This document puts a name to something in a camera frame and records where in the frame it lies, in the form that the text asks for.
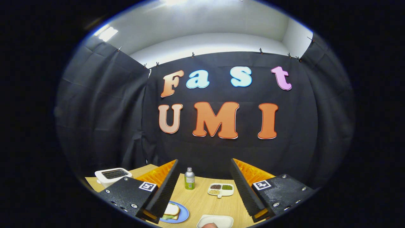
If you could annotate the green label metal bottle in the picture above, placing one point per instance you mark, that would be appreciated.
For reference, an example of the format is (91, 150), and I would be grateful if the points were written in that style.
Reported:
(190, 182)

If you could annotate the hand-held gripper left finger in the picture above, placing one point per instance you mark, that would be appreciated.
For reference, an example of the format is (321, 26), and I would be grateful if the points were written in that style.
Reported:
(163, 196)

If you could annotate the large ceiling light panel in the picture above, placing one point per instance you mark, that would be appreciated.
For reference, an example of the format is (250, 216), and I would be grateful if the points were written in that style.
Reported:
(174, 2)

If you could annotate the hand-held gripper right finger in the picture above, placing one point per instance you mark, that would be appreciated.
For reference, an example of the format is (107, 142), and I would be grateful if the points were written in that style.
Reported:
(246, 193)

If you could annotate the pile of red beans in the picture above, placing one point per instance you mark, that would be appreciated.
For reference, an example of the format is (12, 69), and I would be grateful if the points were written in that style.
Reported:
(215, 186)

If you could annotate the white square plate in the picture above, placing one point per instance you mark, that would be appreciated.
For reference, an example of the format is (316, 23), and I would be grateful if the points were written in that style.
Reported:
(221, 220)

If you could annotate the toasted bread slice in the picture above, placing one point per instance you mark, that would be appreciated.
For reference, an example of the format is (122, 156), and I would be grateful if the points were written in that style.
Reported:
(172, 209)

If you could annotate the white toaster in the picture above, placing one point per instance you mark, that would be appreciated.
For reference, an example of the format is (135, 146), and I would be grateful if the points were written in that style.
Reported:
(106, 181)

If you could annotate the blue round plate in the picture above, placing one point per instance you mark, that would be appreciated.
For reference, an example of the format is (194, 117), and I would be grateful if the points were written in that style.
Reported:
(184, 213)

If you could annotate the pile of green beans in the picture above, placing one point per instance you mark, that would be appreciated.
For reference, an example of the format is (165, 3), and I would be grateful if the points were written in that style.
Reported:
(227, 187)

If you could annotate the small ceiling light panel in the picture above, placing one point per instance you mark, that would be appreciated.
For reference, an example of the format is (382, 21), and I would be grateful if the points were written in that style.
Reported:
(108, 33)

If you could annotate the white divided dish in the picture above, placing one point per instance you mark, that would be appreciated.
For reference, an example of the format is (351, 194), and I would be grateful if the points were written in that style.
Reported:
(228, 192)

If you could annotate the pile of soybeans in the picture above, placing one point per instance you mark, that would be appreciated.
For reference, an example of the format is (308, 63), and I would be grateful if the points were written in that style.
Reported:
(214, 192)

